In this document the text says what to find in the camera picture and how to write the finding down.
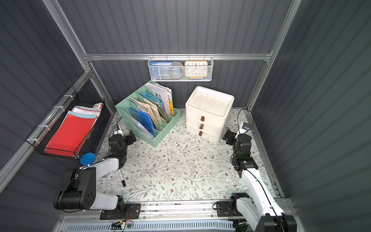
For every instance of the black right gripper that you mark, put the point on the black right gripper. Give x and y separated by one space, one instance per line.
232 137

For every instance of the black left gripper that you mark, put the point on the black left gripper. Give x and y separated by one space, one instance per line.
127 139

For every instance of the white three-drawer storage unit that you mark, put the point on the white three-drawer storage unit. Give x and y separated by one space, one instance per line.
206 113

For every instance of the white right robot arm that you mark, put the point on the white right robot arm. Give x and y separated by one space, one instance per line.
261 211

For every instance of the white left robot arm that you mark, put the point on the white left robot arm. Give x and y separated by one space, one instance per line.
78 186

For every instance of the blue folder in organizer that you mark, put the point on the blue folder in organizer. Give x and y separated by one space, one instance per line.
144 119

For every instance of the mint green file organizer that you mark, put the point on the mint green file organizer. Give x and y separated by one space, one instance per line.
150 112

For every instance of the black white marker pen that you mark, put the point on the black white marker pen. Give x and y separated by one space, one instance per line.
121 178

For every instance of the blue-lid clear jar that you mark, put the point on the blue-lid clear jar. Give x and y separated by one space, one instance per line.
88 159

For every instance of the white magazine in organizer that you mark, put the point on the white magazine in organizer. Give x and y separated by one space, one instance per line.
163 93

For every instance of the red paper folder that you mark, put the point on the red paper folder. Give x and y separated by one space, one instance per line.
73 130

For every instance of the yellow alarm clock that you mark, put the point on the yellow alarm clock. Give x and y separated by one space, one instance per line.
196 69

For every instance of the blue box in basket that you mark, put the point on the blue box in basket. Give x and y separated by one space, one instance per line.
159 70

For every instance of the grey tape roll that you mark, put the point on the grey tape roll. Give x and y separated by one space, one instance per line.
176 70

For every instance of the white ribbed front cover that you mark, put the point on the white ribbed front cover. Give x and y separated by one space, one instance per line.
215 225

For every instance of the black wire wall tray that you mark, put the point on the black wire wall tray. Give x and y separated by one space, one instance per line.
73 101

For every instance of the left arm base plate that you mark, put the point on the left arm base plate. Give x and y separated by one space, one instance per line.
129 211

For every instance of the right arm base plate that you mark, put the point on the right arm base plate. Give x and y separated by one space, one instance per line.
224 209

